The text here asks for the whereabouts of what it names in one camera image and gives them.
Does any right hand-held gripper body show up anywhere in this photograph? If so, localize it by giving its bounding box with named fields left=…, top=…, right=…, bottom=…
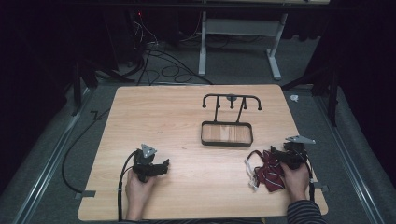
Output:
left=281, top=134, right=317, bottom=171

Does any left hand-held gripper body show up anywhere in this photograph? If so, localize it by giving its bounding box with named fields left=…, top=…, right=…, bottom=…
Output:
left=132, top=143, right=161, bottom=183

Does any person's left hand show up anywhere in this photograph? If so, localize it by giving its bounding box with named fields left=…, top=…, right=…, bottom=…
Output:
left=124, top=169, right=157, bottom=203

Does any person's right hand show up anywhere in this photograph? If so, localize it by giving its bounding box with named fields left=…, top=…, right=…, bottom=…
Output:
left=279, top=161, right=310, bottom=203

